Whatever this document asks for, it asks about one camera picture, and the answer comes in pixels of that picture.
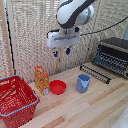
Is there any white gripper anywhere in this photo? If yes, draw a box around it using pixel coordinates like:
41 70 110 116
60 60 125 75
46 27 81 58

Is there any red bowl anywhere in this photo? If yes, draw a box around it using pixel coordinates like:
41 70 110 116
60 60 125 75
49 79 67 96

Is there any red shopping basket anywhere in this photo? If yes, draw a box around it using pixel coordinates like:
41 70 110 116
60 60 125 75
0 75 41 128

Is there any beige woven screen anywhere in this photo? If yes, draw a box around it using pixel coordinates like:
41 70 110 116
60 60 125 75
7 0 128 84

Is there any orange food box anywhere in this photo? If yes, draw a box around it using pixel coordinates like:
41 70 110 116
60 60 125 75
34 65 51 96

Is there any blue cup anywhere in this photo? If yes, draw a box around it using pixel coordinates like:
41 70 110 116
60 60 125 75
75 73 92 94

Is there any black oven door rack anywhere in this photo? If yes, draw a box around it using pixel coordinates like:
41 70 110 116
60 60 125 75
79 63 112 85

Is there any small white blue can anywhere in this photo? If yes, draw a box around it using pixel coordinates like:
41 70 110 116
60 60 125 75
43 87 50 97

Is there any black toaster oven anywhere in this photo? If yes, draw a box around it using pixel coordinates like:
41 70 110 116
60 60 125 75
92 36 128 80

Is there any black cable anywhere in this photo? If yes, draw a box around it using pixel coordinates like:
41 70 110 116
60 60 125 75
79 15 128 37

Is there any wooden post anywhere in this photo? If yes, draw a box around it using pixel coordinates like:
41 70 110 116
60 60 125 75
0 0 15 78

